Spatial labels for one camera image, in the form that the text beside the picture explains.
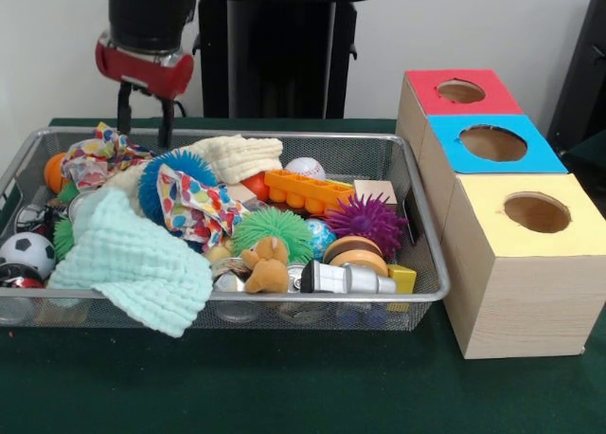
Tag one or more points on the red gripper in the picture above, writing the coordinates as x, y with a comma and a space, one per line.
142, 74

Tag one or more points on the blue spiky rubber ball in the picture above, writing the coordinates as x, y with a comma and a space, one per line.
151, 187

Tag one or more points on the cream knitted cloth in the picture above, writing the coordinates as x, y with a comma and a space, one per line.
237, 154

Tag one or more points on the light blue waffle cloth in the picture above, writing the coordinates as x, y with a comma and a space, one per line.
132, 263

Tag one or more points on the shallow clear mesh bin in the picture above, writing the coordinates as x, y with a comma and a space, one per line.
284, 315

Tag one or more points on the wooden box with three holes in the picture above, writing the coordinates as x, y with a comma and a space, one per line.
521, 301

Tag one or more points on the colourful patterned cloth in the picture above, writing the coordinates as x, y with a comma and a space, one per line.
199, 206

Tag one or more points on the small white baseball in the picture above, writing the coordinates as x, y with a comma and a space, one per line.
305, 168

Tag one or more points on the green spiky rubber ball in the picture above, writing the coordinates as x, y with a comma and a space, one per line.
272, 235

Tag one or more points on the orange toy building brick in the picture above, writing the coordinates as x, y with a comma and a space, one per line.
303, 192

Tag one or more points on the tan plush animal toy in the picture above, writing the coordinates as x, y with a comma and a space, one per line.
265, 273

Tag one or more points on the purple spiky rubber ball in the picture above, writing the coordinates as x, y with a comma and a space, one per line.
364, 223

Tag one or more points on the dark green table cloth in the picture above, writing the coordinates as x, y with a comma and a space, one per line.
237, 382

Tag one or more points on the black equipment case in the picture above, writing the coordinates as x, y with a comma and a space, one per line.
582, 97

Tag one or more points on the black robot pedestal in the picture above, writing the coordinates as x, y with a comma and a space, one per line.
284, 50

